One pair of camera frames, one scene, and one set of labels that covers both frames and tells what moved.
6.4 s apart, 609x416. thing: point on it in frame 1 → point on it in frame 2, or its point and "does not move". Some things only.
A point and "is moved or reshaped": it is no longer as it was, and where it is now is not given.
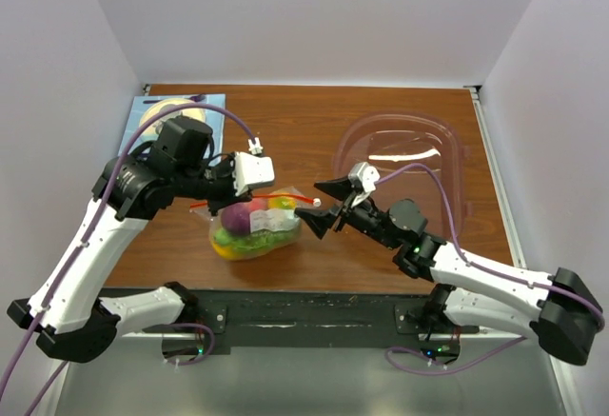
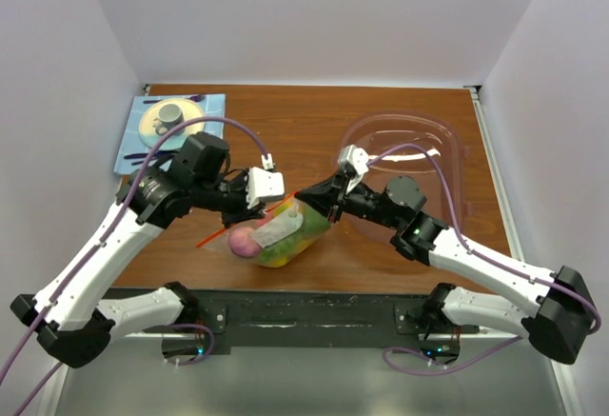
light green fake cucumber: x=258 y=241 → x=278 y=254
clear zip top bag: x=264 y=227 is moved or reshaped
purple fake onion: x=235 y=219 is moved or reshaped
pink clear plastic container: x=419 y=156 does not move
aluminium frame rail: x=337 y=335 does not move
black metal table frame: x=319 y=319 does not move
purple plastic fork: x=196 y=98 does not move
